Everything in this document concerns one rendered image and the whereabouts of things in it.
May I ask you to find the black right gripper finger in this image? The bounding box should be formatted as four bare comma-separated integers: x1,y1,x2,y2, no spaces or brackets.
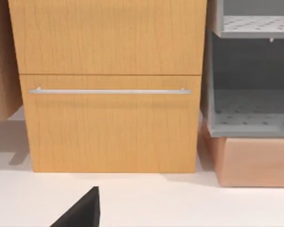
49,186,101,227

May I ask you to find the pale wooden cupboard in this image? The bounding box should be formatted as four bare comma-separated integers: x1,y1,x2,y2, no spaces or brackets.
0,0,23,123

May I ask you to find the plain wooden drawer front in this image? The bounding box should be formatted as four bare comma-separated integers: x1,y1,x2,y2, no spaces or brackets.
7,0,207,76

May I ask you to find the salmon-coloured drawer front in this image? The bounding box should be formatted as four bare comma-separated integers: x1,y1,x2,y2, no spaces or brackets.
201,118,284,188

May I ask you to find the grey pierced drawer inside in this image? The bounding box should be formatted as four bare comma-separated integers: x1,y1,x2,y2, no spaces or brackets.
207,30,284,138

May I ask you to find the grey pierced drawer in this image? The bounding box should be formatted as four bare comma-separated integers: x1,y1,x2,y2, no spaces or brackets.
213,0,284,38

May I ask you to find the wooden drawer front with handle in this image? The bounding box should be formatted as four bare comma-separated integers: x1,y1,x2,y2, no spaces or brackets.
18,74,203,174

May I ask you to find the long metal handle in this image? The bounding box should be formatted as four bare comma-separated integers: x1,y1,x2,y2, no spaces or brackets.
29,87,192,95

